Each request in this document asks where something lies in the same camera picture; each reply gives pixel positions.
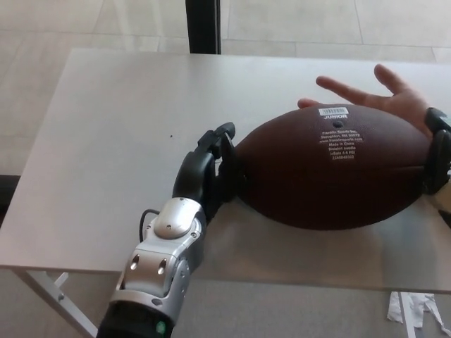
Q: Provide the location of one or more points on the person's bare hand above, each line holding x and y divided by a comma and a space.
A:
398, 102

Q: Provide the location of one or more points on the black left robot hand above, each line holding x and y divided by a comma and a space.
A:
194, 172

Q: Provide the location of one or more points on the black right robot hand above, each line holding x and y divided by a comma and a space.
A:
440, 158

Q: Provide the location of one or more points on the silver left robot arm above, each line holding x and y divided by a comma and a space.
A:
158, 260

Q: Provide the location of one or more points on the white crumpled paper scrap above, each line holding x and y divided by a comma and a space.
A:
394, 310

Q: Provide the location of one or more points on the white metal table frame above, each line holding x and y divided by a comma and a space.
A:
46, 288

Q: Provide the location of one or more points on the black vertical post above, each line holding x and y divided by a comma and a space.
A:
203, 24

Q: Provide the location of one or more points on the brown junior football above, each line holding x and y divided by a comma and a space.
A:
299, 169

